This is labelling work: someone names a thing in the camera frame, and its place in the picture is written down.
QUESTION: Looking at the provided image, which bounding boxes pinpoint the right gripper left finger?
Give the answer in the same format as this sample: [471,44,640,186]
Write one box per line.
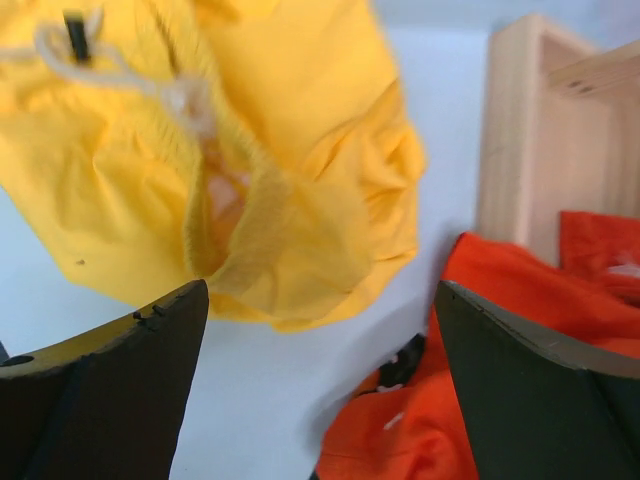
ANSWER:
[1,280,209,479]

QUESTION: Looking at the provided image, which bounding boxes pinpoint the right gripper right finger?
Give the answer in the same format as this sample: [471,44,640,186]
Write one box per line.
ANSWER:
[435,281,639,479]

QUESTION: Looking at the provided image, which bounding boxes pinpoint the yellow shorts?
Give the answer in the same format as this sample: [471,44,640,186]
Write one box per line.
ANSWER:
[1,1,425,332]

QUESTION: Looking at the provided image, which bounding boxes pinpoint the black orange patterned shorts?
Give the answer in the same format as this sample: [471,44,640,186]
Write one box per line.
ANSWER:
[353,334,426,397]

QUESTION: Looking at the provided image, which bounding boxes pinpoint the wooden clothes rack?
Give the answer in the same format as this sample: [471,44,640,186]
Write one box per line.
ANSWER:
[475,14,639,265]

